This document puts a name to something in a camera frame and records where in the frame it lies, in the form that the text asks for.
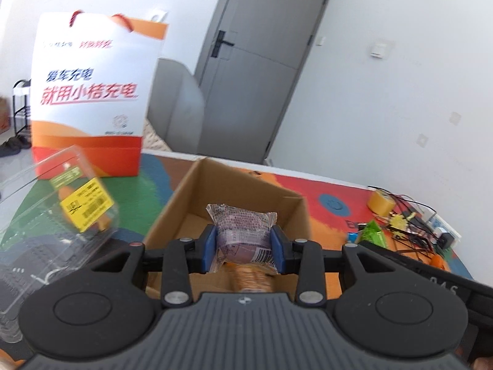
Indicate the green snack packet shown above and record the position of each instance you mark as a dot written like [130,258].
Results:
[371,234]

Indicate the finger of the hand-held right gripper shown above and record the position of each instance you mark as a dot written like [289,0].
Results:
[389,256]

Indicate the purple snack packet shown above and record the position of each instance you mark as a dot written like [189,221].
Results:
[242,231]

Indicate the brown cardboard box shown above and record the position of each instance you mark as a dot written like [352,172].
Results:
[246,185]

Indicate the white light switch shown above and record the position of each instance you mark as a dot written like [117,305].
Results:
[381,48]

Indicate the white power strip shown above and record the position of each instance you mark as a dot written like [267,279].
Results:
[437,223]

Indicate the small orange fruit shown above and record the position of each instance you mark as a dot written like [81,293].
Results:
[440,261]

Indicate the brown cookie packet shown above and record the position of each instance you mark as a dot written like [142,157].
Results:
[250,277]

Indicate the grey door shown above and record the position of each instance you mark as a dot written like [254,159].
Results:
[250,84]

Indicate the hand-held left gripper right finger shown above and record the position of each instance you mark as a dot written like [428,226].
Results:
[278,249]

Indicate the black power adapter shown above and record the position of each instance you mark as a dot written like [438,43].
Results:
[446,239]

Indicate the clear plastic container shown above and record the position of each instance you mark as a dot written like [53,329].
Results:
[38,219]

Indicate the yellow toy figure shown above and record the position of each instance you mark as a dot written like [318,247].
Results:
[398,222]

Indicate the white wall socket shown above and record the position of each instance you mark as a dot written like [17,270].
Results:
[455,118]
[422,140]

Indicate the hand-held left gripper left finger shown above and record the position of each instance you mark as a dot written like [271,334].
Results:
[210,249]

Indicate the yellow tape roll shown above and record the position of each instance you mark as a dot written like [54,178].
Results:
[379,202]

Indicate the grey chair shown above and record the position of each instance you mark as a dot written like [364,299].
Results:
[175,100]

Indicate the dotted beige cushion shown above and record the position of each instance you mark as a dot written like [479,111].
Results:
[156,138]

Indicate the dark shoes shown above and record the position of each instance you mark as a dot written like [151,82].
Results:
[13,146]

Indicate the black shoe rack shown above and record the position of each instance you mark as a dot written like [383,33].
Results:
[21,108]

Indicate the white and orange paper bag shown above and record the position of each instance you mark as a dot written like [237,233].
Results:
[88,123]

